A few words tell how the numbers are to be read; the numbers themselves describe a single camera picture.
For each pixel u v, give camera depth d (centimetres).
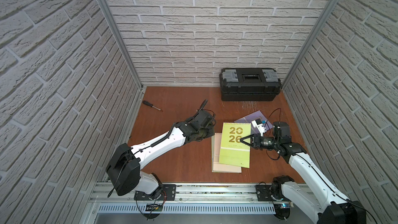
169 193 73
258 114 103
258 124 73
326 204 42
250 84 100
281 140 62
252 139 70
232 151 74
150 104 109
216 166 78
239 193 76
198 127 60
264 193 74
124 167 40
